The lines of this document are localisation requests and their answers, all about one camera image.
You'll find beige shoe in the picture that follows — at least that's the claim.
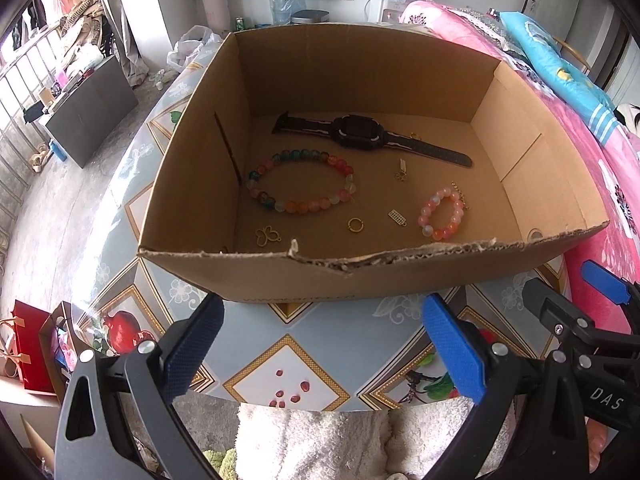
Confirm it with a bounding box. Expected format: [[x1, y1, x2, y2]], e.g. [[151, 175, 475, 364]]
[[30, 149, 54, 176]]

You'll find metal balcony railing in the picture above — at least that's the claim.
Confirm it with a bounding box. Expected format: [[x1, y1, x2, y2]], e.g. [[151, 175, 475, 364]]
[[0, 25, 51, 211]]

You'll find grey cabinet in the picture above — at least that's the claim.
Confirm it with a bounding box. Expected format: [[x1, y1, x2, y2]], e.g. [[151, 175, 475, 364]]
[[45, 55, 140, 168]]

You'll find gold butterfly charm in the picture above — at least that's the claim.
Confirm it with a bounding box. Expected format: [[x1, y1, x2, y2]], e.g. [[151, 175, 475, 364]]
[[255, 227, 284, 250]]

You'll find red paper bag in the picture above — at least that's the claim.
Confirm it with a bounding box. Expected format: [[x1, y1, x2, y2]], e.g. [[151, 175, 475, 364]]
[[10, 300, 58, 396]]

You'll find small pink bead bracelet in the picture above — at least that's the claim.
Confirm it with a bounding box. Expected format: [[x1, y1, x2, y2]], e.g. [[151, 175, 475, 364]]
[[417, 181, 473, 241]]

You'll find brown paper bag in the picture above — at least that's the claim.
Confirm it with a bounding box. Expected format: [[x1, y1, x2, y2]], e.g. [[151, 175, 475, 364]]
[[39, 301, 83, 401]]

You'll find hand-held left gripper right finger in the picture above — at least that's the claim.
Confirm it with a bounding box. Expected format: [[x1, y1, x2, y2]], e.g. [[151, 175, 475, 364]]
[[422, 294, 592, 480]]

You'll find brown cardboard box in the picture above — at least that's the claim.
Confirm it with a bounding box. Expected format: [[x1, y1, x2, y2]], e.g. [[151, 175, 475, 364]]
[[137, 22, 611, 305]]

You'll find person's right hand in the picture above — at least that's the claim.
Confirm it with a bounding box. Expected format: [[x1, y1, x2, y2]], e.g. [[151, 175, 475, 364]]
[[586, 419, 626, 480]]

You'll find grey curtain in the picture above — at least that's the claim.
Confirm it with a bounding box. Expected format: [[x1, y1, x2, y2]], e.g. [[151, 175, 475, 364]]
[[102, 0, 151, 88]]

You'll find multicolour bead bracelet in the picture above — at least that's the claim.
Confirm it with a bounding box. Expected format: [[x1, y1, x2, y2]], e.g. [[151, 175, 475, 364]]
[[246, 149, 358, 216]]

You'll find white water dispenser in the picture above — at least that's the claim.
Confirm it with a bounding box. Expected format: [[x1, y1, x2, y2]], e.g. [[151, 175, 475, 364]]
[[367, 0, 407, 24]]

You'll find cardboard piece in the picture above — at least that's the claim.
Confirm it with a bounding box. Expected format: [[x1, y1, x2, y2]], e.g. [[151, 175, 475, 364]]
[[20, 412, 57, 467]]

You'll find dark hanging jacket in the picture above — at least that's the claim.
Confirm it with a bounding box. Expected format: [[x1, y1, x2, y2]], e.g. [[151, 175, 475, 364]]
[[12, 0, 46, 46]]

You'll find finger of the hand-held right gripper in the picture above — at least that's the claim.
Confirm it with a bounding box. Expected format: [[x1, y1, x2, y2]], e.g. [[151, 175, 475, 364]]
[[521, 277, 640, 369], [581, 260, 635, 307]]

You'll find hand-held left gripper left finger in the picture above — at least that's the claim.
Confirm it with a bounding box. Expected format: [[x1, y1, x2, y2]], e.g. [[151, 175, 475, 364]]
[[54, 292, 226, 480]]

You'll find grey lace cloth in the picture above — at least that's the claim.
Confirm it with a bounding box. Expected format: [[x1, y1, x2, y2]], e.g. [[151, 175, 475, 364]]
[[440, 6, 511, 53]]

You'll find blue striped pillow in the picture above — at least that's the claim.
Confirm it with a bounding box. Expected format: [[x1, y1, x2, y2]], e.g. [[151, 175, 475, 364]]
[[500, 10, 622, 143]]

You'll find pile of clothes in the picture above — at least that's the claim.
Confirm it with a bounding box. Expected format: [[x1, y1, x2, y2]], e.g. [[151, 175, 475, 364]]
[[57, 0, 108, 81]]

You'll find black wristwatch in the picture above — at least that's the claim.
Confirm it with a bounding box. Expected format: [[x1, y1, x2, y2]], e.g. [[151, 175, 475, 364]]
[[271, 111, 473, 168]]

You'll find clear plastic bag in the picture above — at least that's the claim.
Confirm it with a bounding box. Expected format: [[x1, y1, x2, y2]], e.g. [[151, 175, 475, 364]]
[[167, 25, 223, 73]]

